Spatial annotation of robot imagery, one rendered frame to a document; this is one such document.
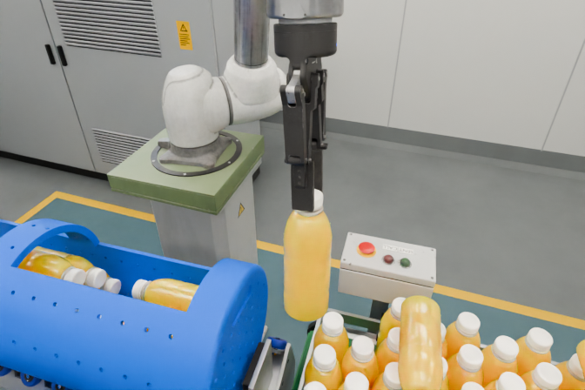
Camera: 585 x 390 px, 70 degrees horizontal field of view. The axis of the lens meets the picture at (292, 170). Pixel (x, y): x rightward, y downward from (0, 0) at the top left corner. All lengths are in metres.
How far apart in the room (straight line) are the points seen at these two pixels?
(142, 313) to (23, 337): 0.22
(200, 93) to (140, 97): 1.46
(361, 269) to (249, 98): 0.61
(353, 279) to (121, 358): 0.49
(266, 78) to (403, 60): 2.17
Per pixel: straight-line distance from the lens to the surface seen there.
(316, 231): 0.57
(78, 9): 2.70
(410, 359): 0.74
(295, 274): 0.60
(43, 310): 0.82
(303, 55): 0.48
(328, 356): 0.79
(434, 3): 3.20
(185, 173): 1.27
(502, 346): 0.88
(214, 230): 1.35
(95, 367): 0.78
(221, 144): 1.35
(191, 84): 1.22
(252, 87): 1.24
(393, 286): 0.95
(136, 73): 2.60
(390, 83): 3.38
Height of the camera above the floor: 1.77
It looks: 34 degrees down
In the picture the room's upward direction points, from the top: straight up
